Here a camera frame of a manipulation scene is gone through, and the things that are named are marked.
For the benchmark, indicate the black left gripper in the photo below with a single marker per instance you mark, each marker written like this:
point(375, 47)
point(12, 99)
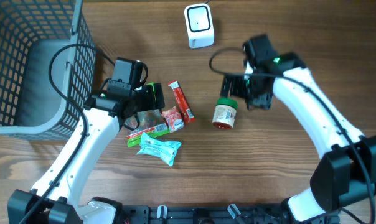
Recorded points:
point(149, 98)

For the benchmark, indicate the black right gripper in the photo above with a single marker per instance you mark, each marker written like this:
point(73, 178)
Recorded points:
point(233, 86)

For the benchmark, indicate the green lid jar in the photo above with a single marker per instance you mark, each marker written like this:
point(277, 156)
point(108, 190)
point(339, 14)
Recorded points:
point(225, 113)

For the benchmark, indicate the green gummy candy bag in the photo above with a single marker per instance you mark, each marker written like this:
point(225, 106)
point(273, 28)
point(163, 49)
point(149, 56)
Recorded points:
point(150, 122)

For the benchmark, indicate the red snack stick packet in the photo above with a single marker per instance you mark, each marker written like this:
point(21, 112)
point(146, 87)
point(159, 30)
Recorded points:
point(184, 107)

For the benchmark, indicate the small red white packet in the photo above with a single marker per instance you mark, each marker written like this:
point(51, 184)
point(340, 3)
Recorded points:
point(173, 119)

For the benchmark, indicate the teal snack wrapper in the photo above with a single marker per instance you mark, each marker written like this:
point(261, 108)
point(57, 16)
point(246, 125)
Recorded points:
point(165, 150)

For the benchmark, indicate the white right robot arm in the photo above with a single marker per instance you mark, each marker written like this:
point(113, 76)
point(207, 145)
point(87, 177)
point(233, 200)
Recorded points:
point(346, 173)

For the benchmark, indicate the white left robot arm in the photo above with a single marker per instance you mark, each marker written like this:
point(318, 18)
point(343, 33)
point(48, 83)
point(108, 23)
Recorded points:
point(55, 197)

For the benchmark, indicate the white barcode scanner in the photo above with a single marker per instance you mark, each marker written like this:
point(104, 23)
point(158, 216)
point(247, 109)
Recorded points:
point(199, 24)

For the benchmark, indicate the grey plastic mesh basket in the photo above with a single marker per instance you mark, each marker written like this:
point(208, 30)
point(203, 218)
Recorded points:
point(47, 65)

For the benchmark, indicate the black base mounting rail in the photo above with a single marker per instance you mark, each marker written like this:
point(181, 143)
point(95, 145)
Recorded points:
point(200, 214)

